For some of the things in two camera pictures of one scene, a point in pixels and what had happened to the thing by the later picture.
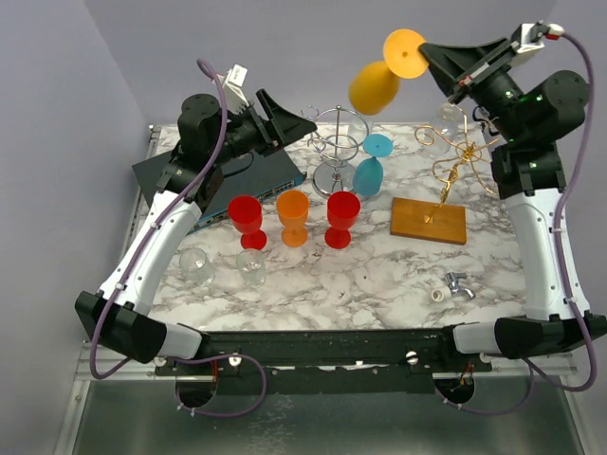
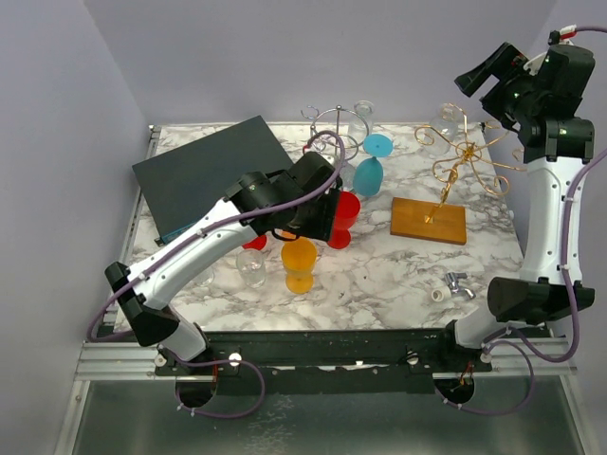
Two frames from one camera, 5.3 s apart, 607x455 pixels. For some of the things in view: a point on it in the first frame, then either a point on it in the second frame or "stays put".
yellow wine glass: (374, 85) -> (299, 256)
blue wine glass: (368, 172) stays put
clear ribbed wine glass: (443, 131) stays put
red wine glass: (343, 209) stays put
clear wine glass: (250, 263) stays put
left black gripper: (279, 129) -> (321, 227)
